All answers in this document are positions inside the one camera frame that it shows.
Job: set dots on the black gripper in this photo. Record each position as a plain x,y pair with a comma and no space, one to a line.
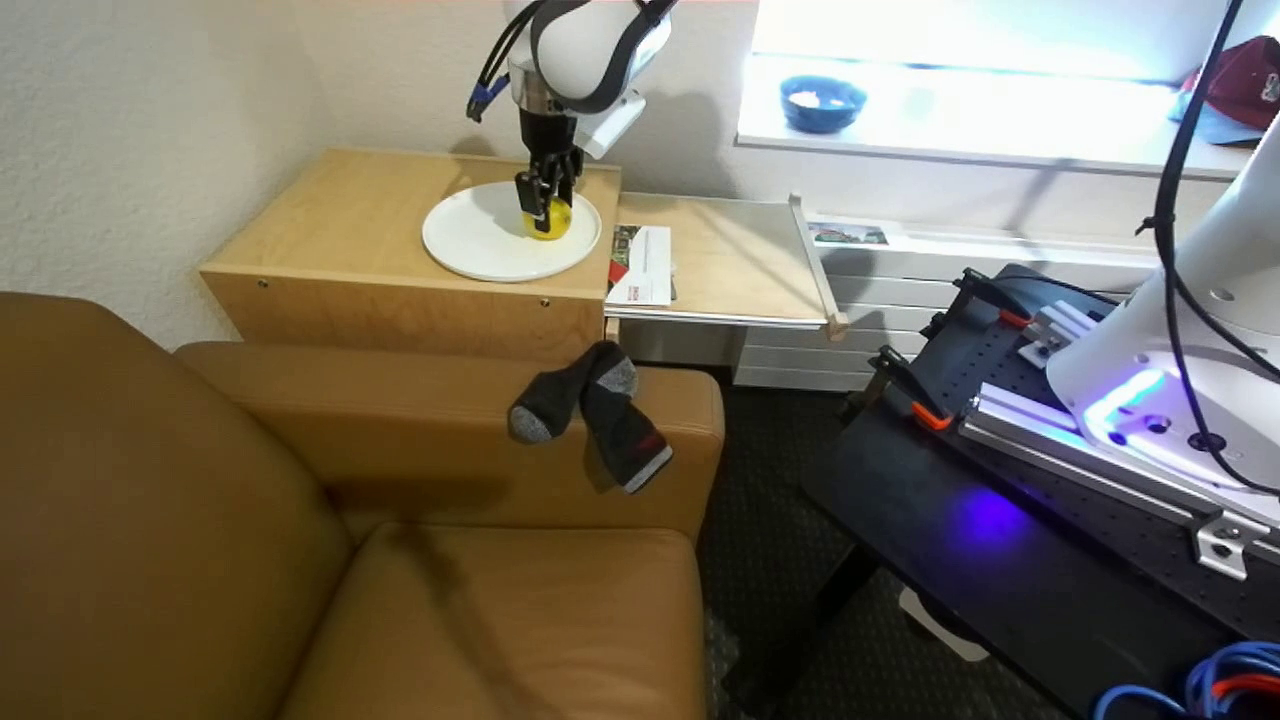
544,142

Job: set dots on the yellow lemon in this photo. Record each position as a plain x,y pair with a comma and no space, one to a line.
551,220

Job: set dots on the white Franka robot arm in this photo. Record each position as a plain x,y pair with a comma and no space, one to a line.
585,43

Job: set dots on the white round plate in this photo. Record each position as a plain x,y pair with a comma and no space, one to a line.
481,243

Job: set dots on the blue bowl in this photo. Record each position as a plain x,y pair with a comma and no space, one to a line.
822,112

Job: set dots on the white paper pamphlet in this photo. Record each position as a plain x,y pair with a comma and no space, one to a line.
647,266

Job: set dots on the wooden pull-out shelf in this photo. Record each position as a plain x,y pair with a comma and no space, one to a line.
734,260

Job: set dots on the wooden nightstand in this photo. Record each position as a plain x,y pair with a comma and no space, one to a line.
332,243

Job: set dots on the printed picture card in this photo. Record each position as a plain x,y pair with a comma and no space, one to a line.
842,232

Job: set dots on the brown leather armchair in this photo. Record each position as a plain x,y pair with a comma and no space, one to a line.
201,534

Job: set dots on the black robot table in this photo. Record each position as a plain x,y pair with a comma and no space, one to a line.
1003,534

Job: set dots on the white floor object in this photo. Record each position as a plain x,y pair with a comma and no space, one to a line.
945,624

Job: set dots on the dark red cap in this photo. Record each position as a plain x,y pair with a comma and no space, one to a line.
1245,87

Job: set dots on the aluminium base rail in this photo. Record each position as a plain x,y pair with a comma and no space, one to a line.
1052,423

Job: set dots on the metal corner bracket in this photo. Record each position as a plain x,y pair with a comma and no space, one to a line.
1230,546

